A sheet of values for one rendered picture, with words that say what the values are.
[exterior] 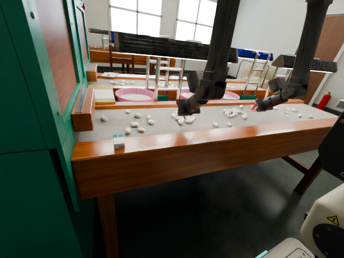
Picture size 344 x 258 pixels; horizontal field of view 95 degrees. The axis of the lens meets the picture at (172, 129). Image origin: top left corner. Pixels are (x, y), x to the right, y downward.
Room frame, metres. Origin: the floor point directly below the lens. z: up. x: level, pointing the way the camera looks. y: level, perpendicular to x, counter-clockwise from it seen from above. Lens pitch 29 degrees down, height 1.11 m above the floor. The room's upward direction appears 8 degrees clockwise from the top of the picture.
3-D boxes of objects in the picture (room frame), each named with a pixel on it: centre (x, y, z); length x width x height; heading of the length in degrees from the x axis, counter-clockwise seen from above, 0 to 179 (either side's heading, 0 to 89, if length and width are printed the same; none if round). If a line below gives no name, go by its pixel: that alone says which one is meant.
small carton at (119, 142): (0.46, 0.18, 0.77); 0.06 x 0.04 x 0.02; 25
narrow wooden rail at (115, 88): (1.42, -0.21, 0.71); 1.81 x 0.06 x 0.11; 115
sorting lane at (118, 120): (0.97, -0.42, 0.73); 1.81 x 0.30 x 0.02; 115
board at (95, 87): (0.93, 0.47, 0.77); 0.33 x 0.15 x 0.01; 25
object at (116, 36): (0.84, 0.00, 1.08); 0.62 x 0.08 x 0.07; 115
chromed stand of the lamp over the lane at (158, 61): (0.91, 0.03, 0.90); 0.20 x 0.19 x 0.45; 115
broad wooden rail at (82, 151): (0.78, -0.51, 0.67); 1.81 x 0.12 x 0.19; 115
